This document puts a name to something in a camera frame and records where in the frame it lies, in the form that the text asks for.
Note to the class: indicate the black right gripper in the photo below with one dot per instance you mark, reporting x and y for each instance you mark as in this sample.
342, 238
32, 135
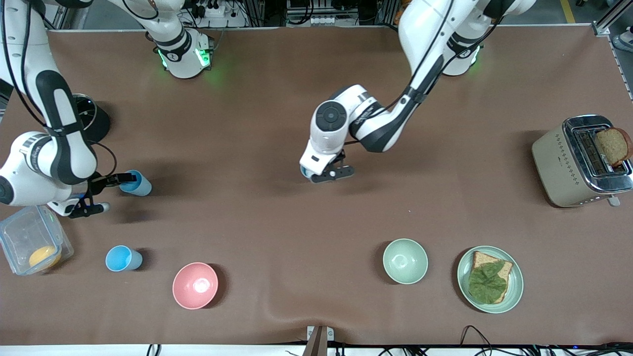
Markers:
100, 183

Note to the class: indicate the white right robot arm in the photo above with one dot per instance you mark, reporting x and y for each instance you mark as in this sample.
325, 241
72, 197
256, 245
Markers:
29, 163

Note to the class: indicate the green lettuce leaf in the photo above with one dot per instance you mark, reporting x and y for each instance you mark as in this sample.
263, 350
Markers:
487, 284

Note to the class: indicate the clear plastic container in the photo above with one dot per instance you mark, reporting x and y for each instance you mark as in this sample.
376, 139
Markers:
20, 232

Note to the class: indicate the pale green plate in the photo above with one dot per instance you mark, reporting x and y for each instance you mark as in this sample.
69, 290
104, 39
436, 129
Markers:
517, 291

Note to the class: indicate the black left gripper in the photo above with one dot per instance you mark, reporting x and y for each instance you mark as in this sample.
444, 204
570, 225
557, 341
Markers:
339, 157

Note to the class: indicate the metal corner bracket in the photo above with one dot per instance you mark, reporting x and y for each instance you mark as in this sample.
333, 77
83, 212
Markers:
602, 29

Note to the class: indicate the brown toast slice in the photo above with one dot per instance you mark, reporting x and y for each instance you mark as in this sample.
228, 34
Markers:
613, 146

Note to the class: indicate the metal camera mount pole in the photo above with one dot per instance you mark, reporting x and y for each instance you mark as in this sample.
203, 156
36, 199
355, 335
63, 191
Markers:
319, 341

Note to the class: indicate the pale green bowl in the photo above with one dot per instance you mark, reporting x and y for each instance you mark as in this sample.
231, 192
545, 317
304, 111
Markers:
405, 261

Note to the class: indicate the beige metal toaster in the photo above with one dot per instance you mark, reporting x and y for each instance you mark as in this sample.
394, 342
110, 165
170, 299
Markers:
554, 168

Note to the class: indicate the brown table cloth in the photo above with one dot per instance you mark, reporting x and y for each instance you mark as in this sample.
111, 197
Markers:
247, 237

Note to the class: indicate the white power strip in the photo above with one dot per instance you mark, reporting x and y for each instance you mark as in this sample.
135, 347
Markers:
319, 21
215, 11

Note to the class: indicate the brown bread slice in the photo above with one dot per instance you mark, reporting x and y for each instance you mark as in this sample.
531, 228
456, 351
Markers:
487, 258

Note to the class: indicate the pink bowl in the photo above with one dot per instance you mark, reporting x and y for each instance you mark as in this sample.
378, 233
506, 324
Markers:
195, 286

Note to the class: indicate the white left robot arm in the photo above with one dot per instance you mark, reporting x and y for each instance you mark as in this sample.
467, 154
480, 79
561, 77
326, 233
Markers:
425, 29

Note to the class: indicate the orange fruit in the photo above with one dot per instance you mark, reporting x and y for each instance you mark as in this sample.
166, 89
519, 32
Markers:
43, 257

